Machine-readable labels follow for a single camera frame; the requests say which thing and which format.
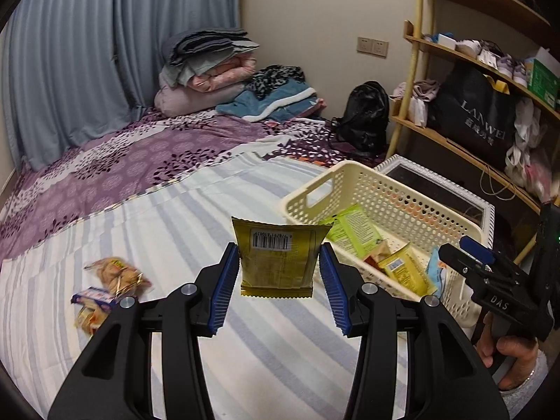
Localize blue cracker sleeve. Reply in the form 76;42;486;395
70;286;117;314

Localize white framed mirror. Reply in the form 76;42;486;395
374;155;495;249

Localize beige red cookie bag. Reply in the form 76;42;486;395
75;306;108;336

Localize leopard print cloth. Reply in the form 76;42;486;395
245;64;306;100

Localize black backpack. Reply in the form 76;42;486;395
330;80;390;159

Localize small green snack pack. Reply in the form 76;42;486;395
378;243;436;297

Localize light blue snack bag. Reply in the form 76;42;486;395
426;246;447;299

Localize wooden shelf unit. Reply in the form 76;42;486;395
387;0;559;256

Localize wall power socket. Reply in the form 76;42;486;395
356;37;389;58

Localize folded quilts pile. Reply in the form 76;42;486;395
154;28;259;117

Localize pink folded clothes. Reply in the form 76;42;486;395
405;80;440;128

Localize person's right hand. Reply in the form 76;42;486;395
476;313;538;391

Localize blue teal blanket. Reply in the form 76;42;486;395
216;79;322;123

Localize white plastic bags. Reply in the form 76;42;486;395
505;98;555;203

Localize orange brown snack bag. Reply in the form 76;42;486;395
364;240;392;271

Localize cream perforated plastic basket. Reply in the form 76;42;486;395
279;160;488;328

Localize large green snack bag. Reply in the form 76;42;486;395
320;204;384;260

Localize clear bag of biscuits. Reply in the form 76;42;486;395
84;257;152;298

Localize olive yellow snack packet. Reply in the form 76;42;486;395
232;217;331;299

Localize blue grey curtain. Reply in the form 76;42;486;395
1;0;239;170

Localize purple floral bedsheet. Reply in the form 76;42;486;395
1;110;364;259

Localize black LANWEI shopping bag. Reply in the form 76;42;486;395
427;62;517;171

